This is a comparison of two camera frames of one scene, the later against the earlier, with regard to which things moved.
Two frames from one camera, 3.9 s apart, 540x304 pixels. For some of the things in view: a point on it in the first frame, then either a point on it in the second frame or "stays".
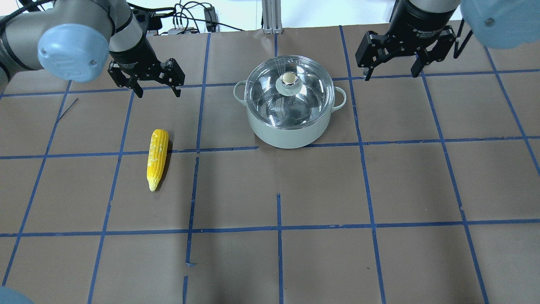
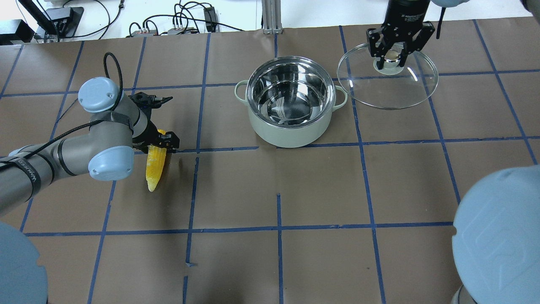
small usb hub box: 182,31 stays
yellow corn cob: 157,157 stays
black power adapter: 210,19 stays
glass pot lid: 289,93 -> 392,87
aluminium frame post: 272,21 stays
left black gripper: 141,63 -> 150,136
